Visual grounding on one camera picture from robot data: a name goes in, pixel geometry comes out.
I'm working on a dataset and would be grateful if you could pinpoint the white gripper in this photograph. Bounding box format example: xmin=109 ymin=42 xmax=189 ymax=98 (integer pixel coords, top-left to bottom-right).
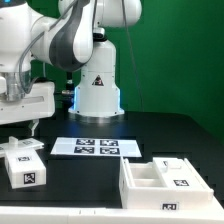
xmin=0 ymin=82 xmax=55 ymax=136

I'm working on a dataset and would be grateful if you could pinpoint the small white panel piece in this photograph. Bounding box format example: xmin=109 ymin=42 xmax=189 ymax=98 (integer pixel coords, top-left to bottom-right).
xmin=0 ymin=136 xmax=44 ymax=158

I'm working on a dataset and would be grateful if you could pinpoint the white cabinet top block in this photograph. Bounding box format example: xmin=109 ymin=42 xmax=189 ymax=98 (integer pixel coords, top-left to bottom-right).
xmin=5 ymin=149 xmax=46 ymax=189

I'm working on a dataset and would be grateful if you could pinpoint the white cabinet body box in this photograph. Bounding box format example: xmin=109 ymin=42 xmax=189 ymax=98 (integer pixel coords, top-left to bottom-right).
xmin=119 ymin=158 xmax=214 ymax=211

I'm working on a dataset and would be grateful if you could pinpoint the white door panel with knob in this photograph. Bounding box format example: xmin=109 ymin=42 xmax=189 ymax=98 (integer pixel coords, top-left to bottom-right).
xmin=153 ymin=157 xmax=214 ymax=199

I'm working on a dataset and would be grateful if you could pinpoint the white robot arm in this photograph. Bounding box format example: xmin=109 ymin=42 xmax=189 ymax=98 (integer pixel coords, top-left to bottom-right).
xmin=0 ymin=0 xmax=142 ymax=125

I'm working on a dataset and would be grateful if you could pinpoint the white marker sheet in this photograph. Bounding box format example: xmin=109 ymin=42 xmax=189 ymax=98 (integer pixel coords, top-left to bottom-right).
xmin=51 ymin=137 xmax=141 ymax=157

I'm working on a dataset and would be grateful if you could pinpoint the white L-shaped fence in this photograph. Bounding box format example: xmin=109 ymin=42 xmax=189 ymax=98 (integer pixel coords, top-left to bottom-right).
xmin=0 ymin=198 xmax=224 ymax=224

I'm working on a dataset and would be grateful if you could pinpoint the black camera on stand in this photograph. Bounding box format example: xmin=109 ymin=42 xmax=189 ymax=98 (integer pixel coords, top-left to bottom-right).
xmin=62 ymin=72 xmax=75 ymax=108

